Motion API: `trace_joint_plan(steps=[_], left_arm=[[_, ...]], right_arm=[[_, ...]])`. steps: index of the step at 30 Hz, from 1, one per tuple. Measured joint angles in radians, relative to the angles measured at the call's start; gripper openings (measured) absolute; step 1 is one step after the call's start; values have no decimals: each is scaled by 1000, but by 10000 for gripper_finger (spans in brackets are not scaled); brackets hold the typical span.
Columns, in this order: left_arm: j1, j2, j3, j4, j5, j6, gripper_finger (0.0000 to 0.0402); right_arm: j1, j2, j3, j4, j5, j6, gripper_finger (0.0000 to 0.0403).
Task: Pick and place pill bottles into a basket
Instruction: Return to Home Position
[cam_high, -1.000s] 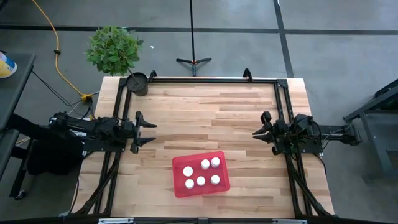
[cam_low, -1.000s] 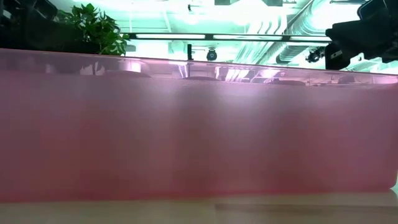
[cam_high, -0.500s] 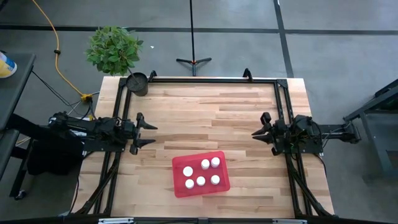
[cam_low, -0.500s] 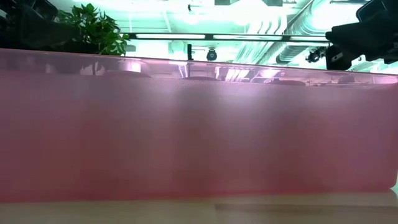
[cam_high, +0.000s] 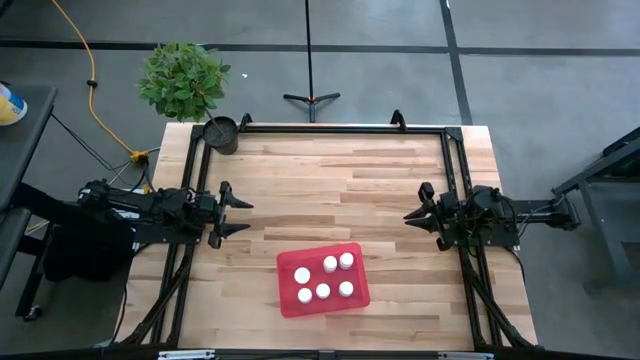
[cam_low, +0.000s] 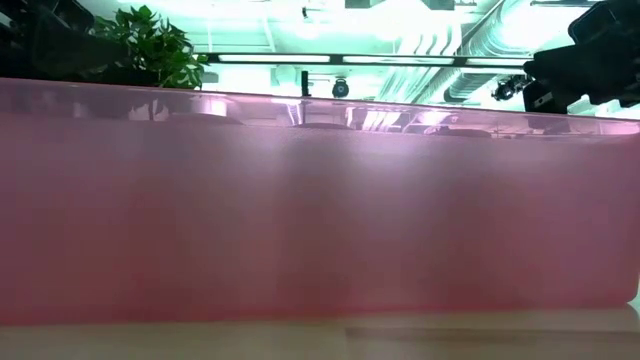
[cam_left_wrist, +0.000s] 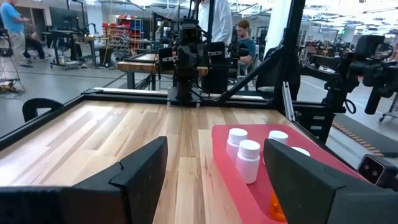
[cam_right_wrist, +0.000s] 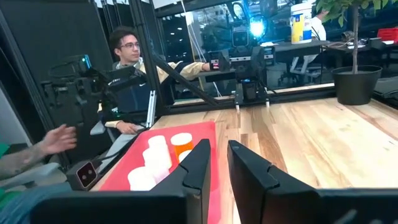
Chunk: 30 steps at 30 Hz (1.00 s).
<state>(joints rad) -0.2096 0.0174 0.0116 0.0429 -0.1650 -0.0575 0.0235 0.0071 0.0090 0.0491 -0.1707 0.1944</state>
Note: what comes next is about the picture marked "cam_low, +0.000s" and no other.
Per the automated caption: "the red translucent plastic basket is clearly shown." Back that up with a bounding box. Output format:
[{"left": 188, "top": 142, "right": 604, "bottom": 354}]
[{"left": 0, "top": 76, "right": 640, "bottom": 326}]

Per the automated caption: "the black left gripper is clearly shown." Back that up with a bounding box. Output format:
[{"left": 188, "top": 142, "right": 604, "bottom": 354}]
[{"left": 30, "top": 3, "right": 126, "bottom": 84}]

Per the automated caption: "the black ceiling camera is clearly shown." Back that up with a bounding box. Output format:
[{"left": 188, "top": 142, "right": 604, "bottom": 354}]
[{"left": 490, "top": 73, "right": 531, "bottom": 103}]

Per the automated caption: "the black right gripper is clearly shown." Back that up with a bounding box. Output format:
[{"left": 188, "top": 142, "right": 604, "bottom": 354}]
[{"left": 522, "top": 0, "right": 640, "bottom": 116}]

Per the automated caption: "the long ceiling light strip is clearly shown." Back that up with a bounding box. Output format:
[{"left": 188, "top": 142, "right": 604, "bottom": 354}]
[{"left": 207, "top": 52, "right": 531, "bottom": 69}]

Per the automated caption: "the silver ventilation duct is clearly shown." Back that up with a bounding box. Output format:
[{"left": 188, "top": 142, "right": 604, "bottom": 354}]
[{"left": 442, "top": 69, "right": 501, "bottom": 104}]

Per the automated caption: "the green leafy plant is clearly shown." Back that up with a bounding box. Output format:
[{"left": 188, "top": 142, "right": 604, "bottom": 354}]
[{"left": 92, "top": 4, "right": 210, "bottom": 90}]

